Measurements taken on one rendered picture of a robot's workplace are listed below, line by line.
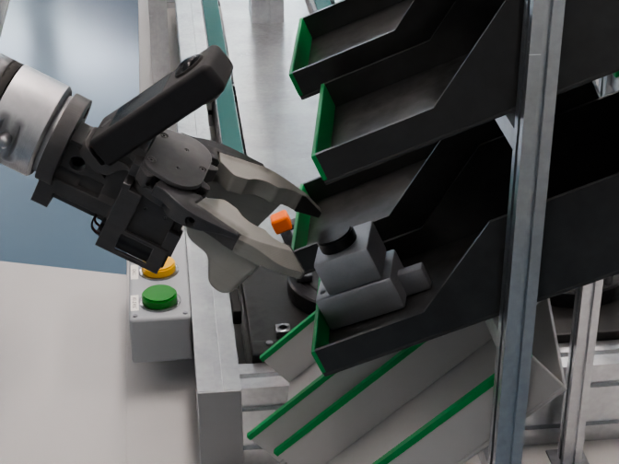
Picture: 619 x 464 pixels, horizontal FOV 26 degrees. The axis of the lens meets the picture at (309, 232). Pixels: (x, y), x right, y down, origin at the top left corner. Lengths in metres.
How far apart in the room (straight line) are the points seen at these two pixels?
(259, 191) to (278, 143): 0.97
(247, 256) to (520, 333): 0.20
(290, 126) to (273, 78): 0.20
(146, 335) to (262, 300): 0.13
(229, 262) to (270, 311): 0.50
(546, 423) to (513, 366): 0.53
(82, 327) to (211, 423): 0.34
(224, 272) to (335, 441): 0.26
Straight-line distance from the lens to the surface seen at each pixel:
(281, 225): 1.47
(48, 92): 1.00
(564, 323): 1.50
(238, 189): 1.04
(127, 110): 1.00
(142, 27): 2.66
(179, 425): 1.51
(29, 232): 3.76
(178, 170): 0.99
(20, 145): 1.00
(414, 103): 0.98
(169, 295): 1.53
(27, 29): 5.26
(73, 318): 1.71
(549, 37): 0.85
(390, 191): 1.19
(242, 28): 2.48
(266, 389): 1.39
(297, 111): 2.12
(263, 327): 1.47
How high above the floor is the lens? 1.76
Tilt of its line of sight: 29 degrees down
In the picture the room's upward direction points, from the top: straight up
